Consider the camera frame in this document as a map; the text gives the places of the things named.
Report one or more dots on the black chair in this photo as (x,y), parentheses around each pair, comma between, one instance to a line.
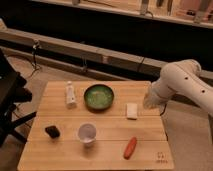
(12,90)

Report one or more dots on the clear plastic cup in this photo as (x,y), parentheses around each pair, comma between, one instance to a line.
(87,134)

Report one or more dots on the black small object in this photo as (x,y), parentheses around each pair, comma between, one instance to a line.
(52,131)

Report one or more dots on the white tube bottle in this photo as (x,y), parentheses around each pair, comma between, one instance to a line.
(70,95)

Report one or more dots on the orange carrot toy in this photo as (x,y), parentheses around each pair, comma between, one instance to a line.
(130,148)

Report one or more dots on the green ceramic bowl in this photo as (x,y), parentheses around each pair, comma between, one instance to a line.
(98,97)

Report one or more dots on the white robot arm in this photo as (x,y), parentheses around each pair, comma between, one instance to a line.
(180,77)

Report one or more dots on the white rectangular eraser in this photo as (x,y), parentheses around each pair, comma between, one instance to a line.
(131,110)

